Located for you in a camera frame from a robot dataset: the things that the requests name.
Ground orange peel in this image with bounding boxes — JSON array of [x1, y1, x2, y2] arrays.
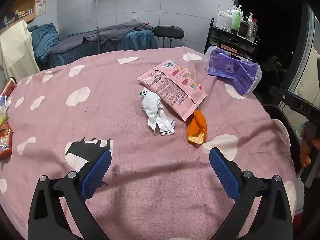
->
[[187, 110, 207, 145]]

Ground purple plastic package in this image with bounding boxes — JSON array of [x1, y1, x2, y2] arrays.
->
[[204, 46, 263, 96]]

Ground white paper wrapper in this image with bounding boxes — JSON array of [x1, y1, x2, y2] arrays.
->
[[139, 88, 175, 135]]

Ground pink snack bag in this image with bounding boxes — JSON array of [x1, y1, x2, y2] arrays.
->
[[137, 60, 207, 121]]

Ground person hand orange glove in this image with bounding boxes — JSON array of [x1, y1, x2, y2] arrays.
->
[[299, 128, 320, 168]]

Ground pink cow-print bed cover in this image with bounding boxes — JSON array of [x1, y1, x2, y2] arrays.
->
[[1, 47, 297, 239]]

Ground red snack packet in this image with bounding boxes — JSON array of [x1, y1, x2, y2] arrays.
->
[[0, 122, 13, 158]]

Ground clear ribbed bottle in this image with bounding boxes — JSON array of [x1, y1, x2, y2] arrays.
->
[[246, 18, 258, 42]]

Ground green lotion bottle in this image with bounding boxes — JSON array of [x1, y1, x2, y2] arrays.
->
[[231, 5, 244, 35]]

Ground massage bed with blue cover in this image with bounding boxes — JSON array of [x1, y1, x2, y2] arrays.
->
[[29, 22, 158, 70]]

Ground cream cloth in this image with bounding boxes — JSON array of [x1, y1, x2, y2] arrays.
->
[[1, 20, 40, 81]]

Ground grey towel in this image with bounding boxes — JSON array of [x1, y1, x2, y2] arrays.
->
[[49, 22, 153, 54]]

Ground pile of blue towels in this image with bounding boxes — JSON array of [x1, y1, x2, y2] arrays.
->
[[28, 23, 61, 63]]

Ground black chair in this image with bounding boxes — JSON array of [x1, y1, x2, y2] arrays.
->
[[153, 25, 185, 48]]

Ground black wire shelf cart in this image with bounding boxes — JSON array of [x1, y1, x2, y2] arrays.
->
[[204, 18, 261, 62]]

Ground wooden wall shelves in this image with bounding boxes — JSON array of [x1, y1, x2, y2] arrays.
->
[[1, 0, 36, 33]]

